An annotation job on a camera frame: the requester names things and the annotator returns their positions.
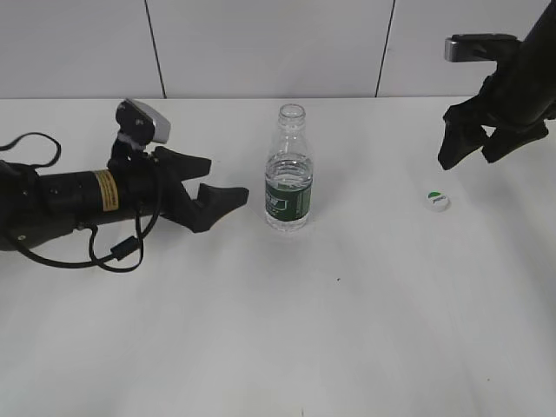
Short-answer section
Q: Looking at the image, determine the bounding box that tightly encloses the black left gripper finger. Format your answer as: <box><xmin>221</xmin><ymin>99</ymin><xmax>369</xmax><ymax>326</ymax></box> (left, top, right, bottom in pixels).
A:
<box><xmin>189</xmin><ymin>183</ymin><xmax>249</xmax><ymax>233</ymax></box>
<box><xmin>154</xmin><ymin>146</ymin><xmax>212</xmax><ymax>185</ymax></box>

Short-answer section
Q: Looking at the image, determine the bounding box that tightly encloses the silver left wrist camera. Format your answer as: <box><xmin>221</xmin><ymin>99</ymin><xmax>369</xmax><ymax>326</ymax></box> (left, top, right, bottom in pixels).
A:
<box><xmin>116</xmin><ymin>98</ymin><xmax>171</xmax><ymax>149</ymax></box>

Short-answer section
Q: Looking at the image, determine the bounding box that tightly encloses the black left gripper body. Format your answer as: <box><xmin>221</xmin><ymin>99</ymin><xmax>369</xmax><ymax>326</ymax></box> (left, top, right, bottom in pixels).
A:
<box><xmin>89</xmin><ymin>142</ymin><xmax>194</xmax><ymax>230</ymax></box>

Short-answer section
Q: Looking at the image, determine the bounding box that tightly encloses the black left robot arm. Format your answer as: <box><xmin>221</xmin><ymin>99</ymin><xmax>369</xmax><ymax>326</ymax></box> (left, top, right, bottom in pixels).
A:
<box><xmin>1</xmin><ymin>143</ymin><xmax>249</xmax><ymax>251</ymax></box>

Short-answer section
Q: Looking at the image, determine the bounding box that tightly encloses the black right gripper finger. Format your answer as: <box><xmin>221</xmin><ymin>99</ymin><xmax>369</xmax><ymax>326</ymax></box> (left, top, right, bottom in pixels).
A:
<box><xmin>482</xmin><ymin>122</ymin><xmax>548</xmax><ymax>163</ymax></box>
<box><xmin>437</xmin><ymin>116</ymin><xmax>488</xmax><ymax>170</ymax></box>

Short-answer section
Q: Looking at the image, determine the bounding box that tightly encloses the white green bottle cap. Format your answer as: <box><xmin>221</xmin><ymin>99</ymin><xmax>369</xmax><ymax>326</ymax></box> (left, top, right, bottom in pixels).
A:
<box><xmin>426</xmin><ymin>191</ymin><xmax>451</xmax><ymax>213</ymax></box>

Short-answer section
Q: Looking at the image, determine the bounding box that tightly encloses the clear Cestbon water bottle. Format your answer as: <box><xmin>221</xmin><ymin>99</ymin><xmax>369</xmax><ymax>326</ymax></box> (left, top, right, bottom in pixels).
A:
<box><xmin>265</xmin><ymin>103</ymin><xmax>314</xmax><ymax>232</ymax></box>

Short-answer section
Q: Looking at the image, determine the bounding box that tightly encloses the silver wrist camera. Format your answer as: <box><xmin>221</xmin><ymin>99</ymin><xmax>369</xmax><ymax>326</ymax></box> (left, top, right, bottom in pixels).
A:
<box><xmin>116</xmin><ymin>98</ymin><xmax>171</xmax><ymax>149</ymax></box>
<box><xmin>444</xmin><ymin>34</ymin><xmax>521</xmax><ymax>63</ymax></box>

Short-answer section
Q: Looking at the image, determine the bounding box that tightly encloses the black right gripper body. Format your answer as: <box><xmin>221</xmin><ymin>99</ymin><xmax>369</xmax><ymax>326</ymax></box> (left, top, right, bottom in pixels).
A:
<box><xmin>453</xmin><ymin>1</ymin><xmax>555</xmax><ymax>129</ymax></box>

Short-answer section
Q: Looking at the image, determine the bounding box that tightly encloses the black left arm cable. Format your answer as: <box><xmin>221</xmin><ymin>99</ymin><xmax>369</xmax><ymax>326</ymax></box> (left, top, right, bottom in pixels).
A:
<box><xmin>0</xmin><ymin>132</ymin><xmax>162</xmax><ymax>274</ymax></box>

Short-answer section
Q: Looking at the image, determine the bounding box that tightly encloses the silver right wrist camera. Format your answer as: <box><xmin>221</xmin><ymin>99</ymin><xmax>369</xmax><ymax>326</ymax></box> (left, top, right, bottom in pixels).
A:
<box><xmin>444</xmin><ymin>34</ymin><xmax>521</xmax><ymax>63</ymax></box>

